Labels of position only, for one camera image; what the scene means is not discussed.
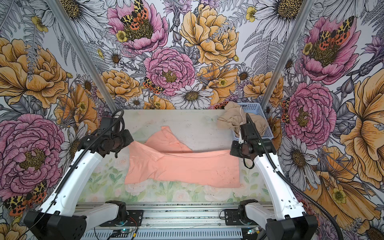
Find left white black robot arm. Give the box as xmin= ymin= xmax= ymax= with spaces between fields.
xmin=24 ymin=110 xmax=134 ymax=240

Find aluminium rail frame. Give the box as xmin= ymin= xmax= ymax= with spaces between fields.
xmin=53 ymin=201 xmax=271 ymax=230

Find peach graphic t-shirt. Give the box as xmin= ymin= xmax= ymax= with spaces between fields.
xmin=125 ymin=126 xmax=241 ymax=188

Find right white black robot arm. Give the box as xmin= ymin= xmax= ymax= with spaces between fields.
xmin=230 ymin=123 xmax=318 ymax=240

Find light blue plastic basket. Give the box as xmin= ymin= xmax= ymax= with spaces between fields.
xmin=238 ymin=103 xmax=274 ymax=140

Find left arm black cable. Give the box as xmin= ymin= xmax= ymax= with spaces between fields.
xmin=29 ymin=109 xmax=126 ymax=229

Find beige drawstring shorts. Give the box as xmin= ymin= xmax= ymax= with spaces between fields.
xmin=216 ymin=101 xmax=269 ymax=138

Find white vented cable duct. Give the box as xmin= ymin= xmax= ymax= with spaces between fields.
xmin=74 ymin=229 xmax=243 ymax=240

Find aluminium corner post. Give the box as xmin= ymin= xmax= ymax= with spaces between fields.
xmin=260 ymin=0 xmax=316 ymax=109
xmin=47 ymin=1 xmax=119 ymax=112

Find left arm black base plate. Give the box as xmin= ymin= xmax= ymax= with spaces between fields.
xmin=100 ymin=210 xmax=144 ymax=227

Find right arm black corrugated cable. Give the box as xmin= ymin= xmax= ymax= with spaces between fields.
xmin=241 ymin=113 xmax=345 ymax=240

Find right aluminium corner post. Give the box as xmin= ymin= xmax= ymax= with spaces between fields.
xmin=260 ymin=0 xmax=316 ymax=109

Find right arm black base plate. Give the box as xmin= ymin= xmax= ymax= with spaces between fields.
xmin=224 ymin=209 xmax=250 ymax=226

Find left aluminium corner post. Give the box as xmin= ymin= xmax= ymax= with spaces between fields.
xmin=47 ymin=1 xmax=119 ymax=112

